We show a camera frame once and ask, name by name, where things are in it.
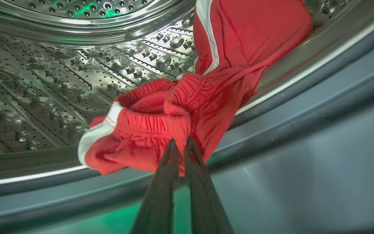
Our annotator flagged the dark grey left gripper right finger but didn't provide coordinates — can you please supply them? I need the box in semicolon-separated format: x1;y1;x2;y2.
183;136;235;234

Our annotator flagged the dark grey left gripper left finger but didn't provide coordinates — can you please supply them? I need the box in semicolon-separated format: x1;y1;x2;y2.
129;138;181;234

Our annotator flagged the red and white jersey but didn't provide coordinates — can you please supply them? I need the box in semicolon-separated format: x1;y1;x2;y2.
78;0;313;178

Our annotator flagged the white front-load washing machine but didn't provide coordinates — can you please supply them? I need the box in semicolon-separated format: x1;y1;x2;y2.
0;0;374;234

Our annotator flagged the stainless steel perforated drum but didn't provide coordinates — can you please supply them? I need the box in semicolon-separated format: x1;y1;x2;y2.
0;0;374;186

